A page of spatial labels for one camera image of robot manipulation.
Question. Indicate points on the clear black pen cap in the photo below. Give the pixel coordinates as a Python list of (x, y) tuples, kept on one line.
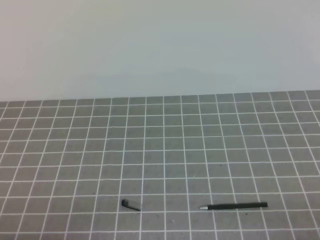
[(131, 205)]

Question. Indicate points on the black pen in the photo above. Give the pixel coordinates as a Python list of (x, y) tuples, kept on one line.
[(231, 206)]

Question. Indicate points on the grey grid tablecloth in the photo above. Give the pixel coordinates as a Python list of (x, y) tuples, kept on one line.
[(65, 166)]

